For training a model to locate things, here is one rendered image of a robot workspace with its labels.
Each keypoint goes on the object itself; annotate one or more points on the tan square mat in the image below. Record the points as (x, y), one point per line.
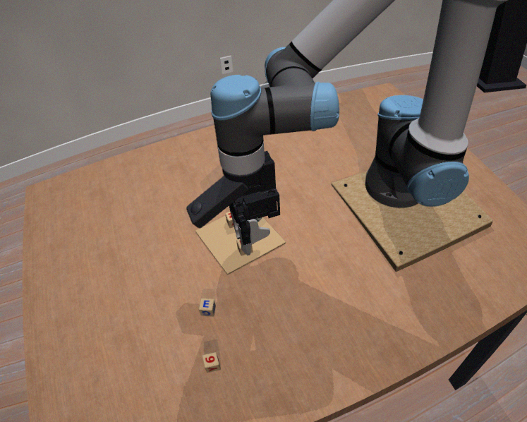
(221, 242)

